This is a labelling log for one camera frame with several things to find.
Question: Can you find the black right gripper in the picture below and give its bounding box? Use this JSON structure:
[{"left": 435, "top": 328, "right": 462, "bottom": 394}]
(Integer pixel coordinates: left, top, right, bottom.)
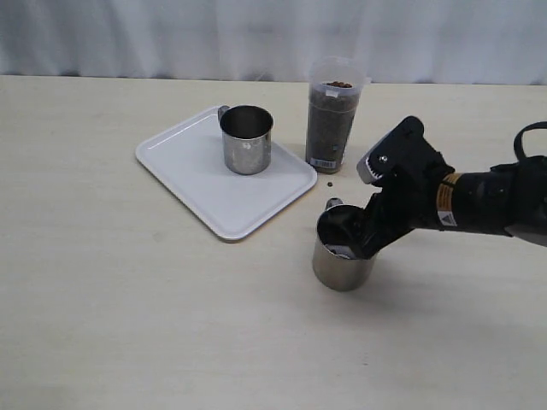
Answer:
[{"left": 348, "top": 115, "right": 456, "bottom": 260}]

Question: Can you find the steel mug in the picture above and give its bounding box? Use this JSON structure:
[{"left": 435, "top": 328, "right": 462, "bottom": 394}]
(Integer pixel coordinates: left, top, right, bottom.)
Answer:
[
  {"left": 217, "top": 105, "right": 274, "bottom": 175},
  {"left": 312, "top": 197, "right": 377, "bottom": 292}
]

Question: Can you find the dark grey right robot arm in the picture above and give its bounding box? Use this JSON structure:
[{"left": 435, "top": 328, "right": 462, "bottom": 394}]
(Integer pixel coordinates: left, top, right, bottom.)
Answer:
[{"left": 348, "top": 116, "right": 546, "bottom": 259}]

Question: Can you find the clear plastic tumbler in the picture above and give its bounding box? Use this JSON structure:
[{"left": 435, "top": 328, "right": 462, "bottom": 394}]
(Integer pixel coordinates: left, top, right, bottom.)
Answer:
[{"left": 305, "top": 56, "right": 369, "bottom": 174}]

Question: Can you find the white curtain backdrop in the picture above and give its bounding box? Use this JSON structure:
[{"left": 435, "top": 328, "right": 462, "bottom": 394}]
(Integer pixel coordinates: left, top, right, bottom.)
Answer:
[{"left": 1, "top": 1, "right": 546, "bottom": 85}]

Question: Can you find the white rectangular plastic tray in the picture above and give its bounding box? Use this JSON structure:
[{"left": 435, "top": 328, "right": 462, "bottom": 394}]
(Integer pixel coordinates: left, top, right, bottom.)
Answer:
[{"left": 135, "top": 106, "right": 317, "bottom": 241}]

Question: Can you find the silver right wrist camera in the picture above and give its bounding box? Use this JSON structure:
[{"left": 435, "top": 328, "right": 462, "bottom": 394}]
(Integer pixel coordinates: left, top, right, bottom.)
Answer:
[{"left": 356, "top": 132, "right": 395, "bottom": 187}]

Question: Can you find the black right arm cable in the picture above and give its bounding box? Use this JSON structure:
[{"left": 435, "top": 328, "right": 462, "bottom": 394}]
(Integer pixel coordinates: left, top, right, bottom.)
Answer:
[{"left": 513, "top": 120, "right": 547, "bottom": 163}]

